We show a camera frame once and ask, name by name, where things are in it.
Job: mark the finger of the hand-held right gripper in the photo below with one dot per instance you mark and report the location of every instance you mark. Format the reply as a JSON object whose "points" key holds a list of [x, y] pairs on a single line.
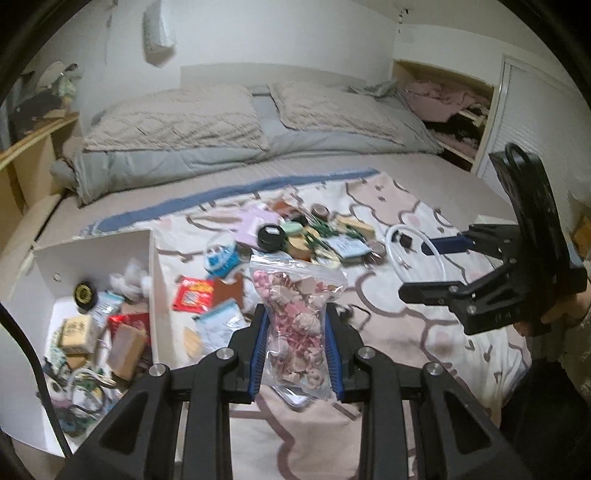
{"points": [[461, 295], [489, 240]]}

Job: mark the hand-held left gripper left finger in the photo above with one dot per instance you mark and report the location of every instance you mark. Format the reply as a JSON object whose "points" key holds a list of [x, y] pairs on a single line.
{"points": [[259, 357]]}

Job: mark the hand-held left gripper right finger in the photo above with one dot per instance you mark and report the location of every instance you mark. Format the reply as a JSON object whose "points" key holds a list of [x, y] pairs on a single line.
{"points": [[333, 357]]}

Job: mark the clear bag of pink pieces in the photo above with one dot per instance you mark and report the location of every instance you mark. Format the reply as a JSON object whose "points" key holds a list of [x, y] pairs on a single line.
{"points": [[295, 323]]}

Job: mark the round black tin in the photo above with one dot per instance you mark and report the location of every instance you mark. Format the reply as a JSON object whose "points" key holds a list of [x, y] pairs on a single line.
{"points": [[86, 294]]}

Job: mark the white cardboard box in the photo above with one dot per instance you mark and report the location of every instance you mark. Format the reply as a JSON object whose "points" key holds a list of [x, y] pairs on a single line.
{"points": [[92, 258]]}

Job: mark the person's right hand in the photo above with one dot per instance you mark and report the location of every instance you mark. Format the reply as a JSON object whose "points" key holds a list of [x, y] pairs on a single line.
{"points": [[577, 314]]}

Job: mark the white and blue packet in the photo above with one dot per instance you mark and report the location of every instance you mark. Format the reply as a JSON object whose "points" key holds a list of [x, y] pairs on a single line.
{"points": [[221, 323]]}

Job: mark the clear plastic tray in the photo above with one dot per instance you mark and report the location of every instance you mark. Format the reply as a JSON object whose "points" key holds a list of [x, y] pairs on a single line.
{"points": [[293, 399]]}

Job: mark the printed blanket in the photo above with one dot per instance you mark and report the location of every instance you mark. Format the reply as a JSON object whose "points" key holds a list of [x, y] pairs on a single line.
{"points": [[415, 332]]}

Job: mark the brown leather card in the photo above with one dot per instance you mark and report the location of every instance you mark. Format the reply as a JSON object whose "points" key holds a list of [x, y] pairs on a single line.
{"points": [[229, 290]]}

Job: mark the small black cube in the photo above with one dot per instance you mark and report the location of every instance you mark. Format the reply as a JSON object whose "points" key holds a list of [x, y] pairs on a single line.
{"points": [[406, 242]]}

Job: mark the red snack packet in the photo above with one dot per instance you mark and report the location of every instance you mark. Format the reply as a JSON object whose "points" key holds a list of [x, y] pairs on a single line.
{"points": [[194, 295]]}

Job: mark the clear packet with blue print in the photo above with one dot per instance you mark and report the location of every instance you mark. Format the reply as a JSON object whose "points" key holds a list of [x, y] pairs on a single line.
{"points": [[220, 258]]}

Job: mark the blue face mask packet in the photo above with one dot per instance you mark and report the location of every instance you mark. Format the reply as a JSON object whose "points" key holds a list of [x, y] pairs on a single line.
{"points": [[351, 248]]}

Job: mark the round wooden box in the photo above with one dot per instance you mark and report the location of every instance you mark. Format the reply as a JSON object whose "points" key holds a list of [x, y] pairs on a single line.
{"points": [[301, 247]]}

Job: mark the black round jar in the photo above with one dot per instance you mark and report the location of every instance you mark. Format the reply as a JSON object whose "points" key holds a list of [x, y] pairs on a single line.
{"points": [[272, 237]]}

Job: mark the white louvred door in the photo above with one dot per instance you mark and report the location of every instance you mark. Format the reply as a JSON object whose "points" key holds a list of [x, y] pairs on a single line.
{"points": [[521, 115]]}

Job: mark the green round tin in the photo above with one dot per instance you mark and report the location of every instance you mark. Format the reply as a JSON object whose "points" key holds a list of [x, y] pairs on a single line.
{"points": [[292, 229]]}

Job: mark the brown cardboard box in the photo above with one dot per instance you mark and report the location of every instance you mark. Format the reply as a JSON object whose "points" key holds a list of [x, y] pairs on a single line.
{"points": [[127, 353]]}

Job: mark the lilac pouch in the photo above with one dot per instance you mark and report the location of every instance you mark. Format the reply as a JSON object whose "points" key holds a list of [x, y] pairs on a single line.
{"points": [[254, 224]]}

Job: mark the brown tape roll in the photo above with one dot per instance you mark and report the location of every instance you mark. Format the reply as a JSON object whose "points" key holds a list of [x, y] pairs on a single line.
{"points": [[319, 212]]}

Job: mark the dark clothing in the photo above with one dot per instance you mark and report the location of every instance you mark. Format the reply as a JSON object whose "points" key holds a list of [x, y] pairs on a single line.
{"points": [[549, 415]]}

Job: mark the pink clothes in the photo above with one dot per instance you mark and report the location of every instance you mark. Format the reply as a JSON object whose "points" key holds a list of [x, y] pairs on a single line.
{"points": [[438, 99]]}

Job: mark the white lace cloth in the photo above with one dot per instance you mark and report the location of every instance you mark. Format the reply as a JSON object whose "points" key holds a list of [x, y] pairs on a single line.
{"points": [[131, 279]]}

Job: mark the beige rectangular box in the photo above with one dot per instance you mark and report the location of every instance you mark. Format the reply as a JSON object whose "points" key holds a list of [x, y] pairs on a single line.
{"points": [[78, 334]]}

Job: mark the beige textured pillow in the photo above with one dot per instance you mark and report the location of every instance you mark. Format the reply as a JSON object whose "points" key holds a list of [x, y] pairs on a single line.
{"points": [[341, 110], [175, 122]]}

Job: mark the wooden bedside shelf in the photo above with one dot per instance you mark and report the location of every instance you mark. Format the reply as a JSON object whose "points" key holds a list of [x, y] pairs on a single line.
{"points": [[32, 152]]}

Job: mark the green plant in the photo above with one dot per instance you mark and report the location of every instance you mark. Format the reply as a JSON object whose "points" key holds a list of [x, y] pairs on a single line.
{"points": [[60, 81]]}

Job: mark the wooden wall niche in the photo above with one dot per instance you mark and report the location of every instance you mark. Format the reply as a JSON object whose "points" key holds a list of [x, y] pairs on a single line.
{"points": [[443, 76]]}

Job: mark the white wall bag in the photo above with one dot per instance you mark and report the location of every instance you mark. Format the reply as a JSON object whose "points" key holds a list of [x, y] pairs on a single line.
{"points": [[159, 32]]}

